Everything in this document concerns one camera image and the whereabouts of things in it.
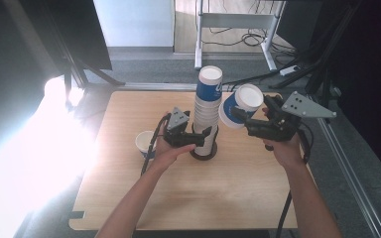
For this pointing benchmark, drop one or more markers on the tall stack of paper cups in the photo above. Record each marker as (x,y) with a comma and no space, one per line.
(206,109)

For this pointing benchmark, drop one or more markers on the person's right hand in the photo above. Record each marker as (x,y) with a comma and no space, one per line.
(287,152)

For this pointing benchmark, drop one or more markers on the single blue white paper cup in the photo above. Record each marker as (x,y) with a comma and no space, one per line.
(244,99)
(144,140)

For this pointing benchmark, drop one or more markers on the white partition panel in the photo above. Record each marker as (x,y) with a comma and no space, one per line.
(134,23)

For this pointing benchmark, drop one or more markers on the white power strip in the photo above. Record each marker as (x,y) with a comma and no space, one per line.
(289,70)

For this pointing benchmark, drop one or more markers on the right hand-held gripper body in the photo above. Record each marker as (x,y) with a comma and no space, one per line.
(281,127)

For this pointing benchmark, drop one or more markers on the aluminium floor rail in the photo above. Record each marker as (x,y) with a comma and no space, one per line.
(350,178)

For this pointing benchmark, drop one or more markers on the dark curtain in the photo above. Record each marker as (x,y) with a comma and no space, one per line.
(373,82)
(13,39)

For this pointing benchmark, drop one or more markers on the white metal desk frame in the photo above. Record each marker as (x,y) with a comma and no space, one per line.
(234,20)

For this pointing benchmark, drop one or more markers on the black metal stand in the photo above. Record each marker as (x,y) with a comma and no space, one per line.
(324,66)

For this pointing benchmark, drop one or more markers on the black tripod stand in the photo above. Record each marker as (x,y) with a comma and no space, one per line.
(76,66)

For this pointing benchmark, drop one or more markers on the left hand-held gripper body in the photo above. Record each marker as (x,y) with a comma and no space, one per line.
(178,134)

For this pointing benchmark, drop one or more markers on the person's left hand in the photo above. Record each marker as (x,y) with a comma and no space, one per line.
(167,155)

